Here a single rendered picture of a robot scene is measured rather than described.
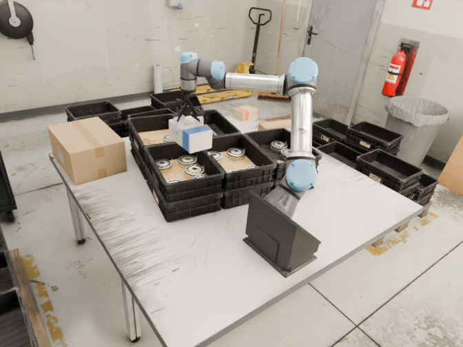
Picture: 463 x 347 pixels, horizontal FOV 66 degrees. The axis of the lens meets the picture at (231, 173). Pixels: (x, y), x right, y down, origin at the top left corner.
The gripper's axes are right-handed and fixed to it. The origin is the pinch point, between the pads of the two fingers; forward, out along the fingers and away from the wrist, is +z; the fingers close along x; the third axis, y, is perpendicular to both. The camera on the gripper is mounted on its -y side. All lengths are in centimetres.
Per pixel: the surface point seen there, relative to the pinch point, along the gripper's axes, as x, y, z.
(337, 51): -313, 158, 20
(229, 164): -28.1, 3.0, 27.9
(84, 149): 38, 44, 21
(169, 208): 18.1, -12.5, 31.1
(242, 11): -287, 327, -5
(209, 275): 20, -49, 41
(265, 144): -63, 12, 28
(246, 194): -23.3, -19.0, 33.9
